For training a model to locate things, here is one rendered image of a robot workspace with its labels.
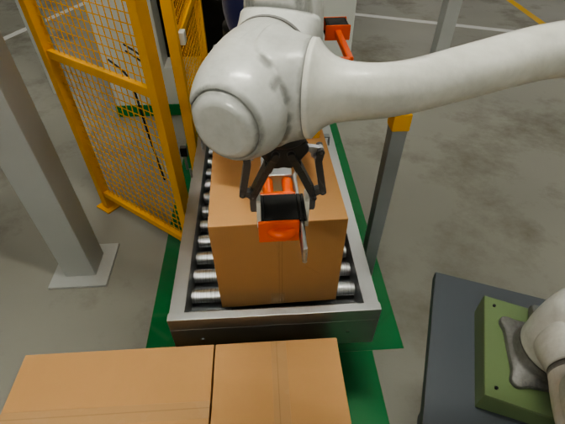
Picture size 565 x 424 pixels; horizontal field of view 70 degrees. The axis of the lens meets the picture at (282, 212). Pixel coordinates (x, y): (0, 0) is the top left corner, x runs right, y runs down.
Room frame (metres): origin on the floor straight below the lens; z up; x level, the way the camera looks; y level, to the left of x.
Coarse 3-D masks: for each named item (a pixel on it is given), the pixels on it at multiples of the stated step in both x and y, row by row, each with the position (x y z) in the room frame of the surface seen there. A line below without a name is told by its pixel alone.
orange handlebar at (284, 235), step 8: (336, 32) 1.40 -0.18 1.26; (344, 40) 1.33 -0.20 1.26; (344, 48) 1.27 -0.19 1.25; (344, 56) 1.21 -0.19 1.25; (352, 56) 1.21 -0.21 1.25; (264, 184) 0.62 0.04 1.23; (272, 184) 0.63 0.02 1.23; (288, 184) 0.62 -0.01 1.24; (264, 192) 0.60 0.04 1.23; (272, 232) 0.49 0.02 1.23; (280, 232) 0.49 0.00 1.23; (288, 232) 0.49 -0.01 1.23; (296, 232) 0.50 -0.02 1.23; (280, 240) 0.49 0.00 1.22; (288, 240) 0.49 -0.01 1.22
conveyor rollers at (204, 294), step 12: (204, 216) 1.28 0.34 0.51; (204, 228) 1.19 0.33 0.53; (204, 240) 1.11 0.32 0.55; (204, 252) 1.04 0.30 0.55; (348, 264) 0.98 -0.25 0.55; (204, 276) 0.93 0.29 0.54; (348, 288) 0.87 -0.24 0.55; (192, 300) 0.83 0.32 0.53; (204, 300) 0.83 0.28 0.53; (216, 300) 0.83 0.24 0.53
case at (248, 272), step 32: (224, 160) 1.10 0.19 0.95; (256, 160) 1.10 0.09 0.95; (224, 192) 0.93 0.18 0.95; (224, 224) 0.80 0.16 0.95; (256, 224) 0.80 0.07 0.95; (320, 224) 0.81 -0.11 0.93; (224, 256) 0.79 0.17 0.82; (256, 256) 0.80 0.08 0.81; (288, 256) 0.80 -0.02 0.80; (320, 256) 0.81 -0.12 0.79; (224, 288) 0.79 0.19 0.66; (256, 288) 0.79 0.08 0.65; (288, 288) 0.80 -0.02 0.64; (320, 288) 0.81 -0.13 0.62
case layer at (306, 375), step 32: (96, 352) 0.62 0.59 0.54; (128, 352) 0.62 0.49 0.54; (160, 352) 0.62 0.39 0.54; (192, 352) 0.62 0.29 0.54; (224, 352) 0.62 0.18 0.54; (256, 352) 0.62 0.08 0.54; (288, 352) 0.62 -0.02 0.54; (320, 352) 0.62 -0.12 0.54; (32, 384) 0.52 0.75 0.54; (64, 384) 0.52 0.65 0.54; (96, 384) 0.52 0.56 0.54; (128, 384) 0.52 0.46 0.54; (160, 384) 0.52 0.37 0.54; (192, 384) 0.52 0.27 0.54; (224, 384) 0.52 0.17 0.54; (256, 384) 0.52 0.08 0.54; (288, 384) 0.52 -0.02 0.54; (320, 384) 0.52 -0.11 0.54; (0, 416) 0.43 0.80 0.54; (32, 416) 0.43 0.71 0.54; (64, 416) 0.43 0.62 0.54; (96, 416) 0.43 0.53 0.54; (128, 416) 0.43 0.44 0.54; (160, 416) 0.43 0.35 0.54; (192, 416) 0.43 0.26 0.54; (224, 416) 0.43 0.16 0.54; (256, 416) 0.43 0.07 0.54; (288, 416) 0.43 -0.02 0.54; (320, 416) 0.43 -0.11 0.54
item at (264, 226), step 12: (276, 192) 0.58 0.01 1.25; (288, 192) 0.58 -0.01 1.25; (264, 204) 0.55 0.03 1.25; (276, 204) 0.55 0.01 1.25; (288, 204) 0.55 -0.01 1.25; (264, 216) 0.52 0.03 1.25; (276, 216) 0.52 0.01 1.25; (288, 216) 0.52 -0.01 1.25; (264, 228) 0.50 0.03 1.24; (276, 228) 0.50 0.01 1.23; (264, 240) 0.50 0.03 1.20
